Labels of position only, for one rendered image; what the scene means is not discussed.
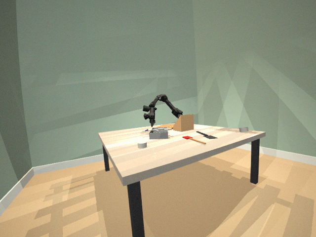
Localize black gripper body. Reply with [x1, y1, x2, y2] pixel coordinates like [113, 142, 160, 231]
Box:
[148, 111, 155, 118]

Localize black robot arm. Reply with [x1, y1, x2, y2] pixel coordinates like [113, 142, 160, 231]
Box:
[143, 94, 183, 119]

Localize grey short cylinder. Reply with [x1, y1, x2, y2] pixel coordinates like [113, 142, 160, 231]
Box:
[137, 141, 147, 149]

